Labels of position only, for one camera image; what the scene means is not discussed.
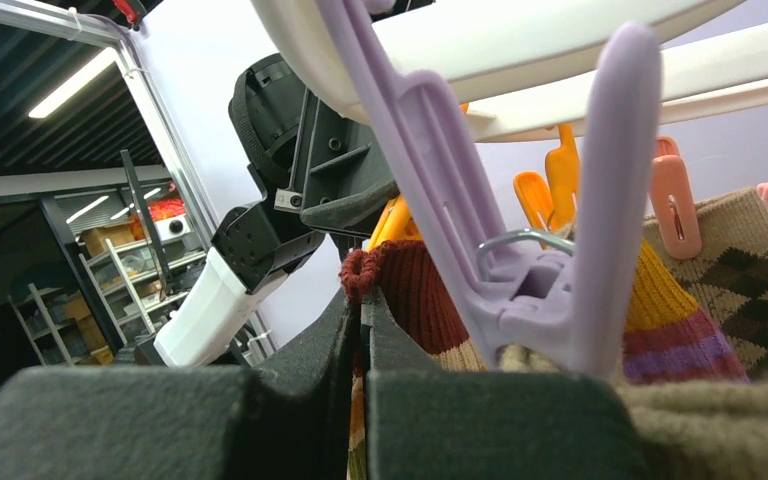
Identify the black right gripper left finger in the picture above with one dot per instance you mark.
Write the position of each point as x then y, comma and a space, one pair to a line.
286, 418

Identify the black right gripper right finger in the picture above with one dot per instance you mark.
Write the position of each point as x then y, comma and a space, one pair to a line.
514, 425

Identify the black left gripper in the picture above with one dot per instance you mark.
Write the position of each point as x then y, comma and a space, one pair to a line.
333, 168

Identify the rust green striped sock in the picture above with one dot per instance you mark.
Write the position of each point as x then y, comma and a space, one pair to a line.
420, 304

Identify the white round clip hanger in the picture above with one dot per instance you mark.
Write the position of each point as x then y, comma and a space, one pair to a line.
525, 66

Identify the maroon purple striped sock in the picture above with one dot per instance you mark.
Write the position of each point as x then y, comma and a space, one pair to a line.
668, 336

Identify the brown argyle sock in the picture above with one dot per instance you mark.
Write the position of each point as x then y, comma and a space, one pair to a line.
729, 277

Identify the orange clothes clip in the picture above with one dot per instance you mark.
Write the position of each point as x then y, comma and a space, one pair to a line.
395, 224

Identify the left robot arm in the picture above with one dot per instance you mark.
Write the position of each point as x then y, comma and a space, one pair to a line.
255, 248

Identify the pink clothes clip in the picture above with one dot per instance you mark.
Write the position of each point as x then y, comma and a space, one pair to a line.
671, 197

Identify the metal storage shelf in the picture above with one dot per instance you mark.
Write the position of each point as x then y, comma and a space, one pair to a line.
141, 254

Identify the beige ribbed sock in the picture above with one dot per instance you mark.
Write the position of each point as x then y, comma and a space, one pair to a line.
699, 429

